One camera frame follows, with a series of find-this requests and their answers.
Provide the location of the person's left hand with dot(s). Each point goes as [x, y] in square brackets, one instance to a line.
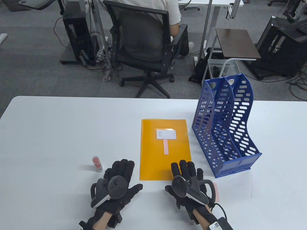
[124, 167]

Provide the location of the person's right hand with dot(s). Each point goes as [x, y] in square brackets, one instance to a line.
[184, 167]

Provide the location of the pink sticky note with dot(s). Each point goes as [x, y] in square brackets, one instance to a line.
[166, 147]
[217, 191]

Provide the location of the red glue stick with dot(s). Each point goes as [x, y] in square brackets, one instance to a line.
[97, 164]

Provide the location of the orange L-shaped folder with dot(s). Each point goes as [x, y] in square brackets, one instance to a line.
[153, 148]

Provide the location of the person's left forearm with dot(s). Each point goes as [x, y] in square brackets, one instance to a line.
[100, 220]

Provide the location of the person's right forearm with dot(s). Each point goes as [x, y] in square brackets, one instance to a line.
[201, 216]

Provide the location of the black right hand controller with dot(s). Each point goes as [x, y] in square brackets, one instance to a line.
[182, 186]

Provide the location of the white paper label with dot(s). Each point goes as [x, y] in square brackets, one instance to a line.
[166, 134]

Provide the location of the blue plastic file rack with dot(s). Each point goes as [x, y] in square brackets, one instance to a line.
[230, 167]

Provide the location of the black bag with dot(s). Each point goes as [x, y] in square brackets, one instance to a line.
[200, 69]

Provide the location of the black mesh office chair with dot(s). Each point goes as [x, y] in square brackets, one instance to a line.
[153, 64]

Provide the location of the translucent white storage bin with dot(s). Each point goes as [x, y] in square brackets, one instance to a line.
[230, 69]

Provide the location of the brown side table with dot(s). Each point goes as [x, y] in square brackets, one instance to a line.
[237, 43]

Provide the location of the white background desk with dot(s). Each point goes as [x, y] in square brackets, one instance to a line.
[208, 31]

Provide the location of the black computer tower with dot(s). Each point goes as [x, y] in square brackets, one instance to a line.
[76, 36]

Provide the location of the black equipment cart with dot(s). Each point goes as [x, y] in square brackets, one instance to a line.
[283, 55]

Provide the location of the white desk foot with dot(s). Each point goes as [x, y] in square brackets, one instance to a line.
[2, 38]

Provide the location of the dark keyboard tray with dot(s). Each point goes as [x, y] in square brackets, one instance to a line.
[36, 4]

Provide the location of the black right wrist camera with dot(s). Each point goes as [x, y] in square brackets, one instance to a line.
[220, 225]

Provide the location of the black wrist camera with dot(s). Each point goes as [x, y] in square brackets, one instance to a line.
[220, 225]
[82, 225]

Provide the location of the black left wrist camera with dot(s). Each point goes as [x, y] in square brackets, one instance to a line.
[82, 225]

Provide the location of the grey metal desk frame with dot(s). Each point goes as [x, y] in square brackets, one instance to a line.
[107, 76]

